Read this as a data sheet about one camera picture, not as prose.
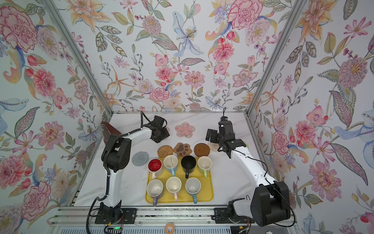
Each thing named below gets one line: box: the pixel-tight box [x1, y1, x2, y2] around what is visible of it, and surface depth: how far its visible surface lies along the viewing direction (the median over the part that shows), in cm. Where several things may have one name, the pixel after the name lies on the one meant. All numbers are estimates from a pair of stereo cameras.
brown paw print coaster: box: [173, 142, 193, 158], surface depth 102 cm
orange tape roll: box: [165, 222, 175, 234], surface depth 72 cm
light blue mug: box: [163, 154, 179, 177], surface depth 86 cm
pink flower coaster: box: [174, 121, 196, 138], surface depth 112 cm
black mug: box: [180, 155, 197, 179], surface depth 86 cm
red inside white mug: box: [147, 157, 164, 180], surface depth 86 cm
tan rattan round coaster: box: [157, 144, 174, 159], surface depth 100 cm
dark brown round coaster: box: [193, 142, 211, 157], surface depth 101 cm
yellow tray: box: [145, 157, 214, 203], surface depth 81 cm
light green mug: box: [197, 156, 213, 179], surface depth 85 cm
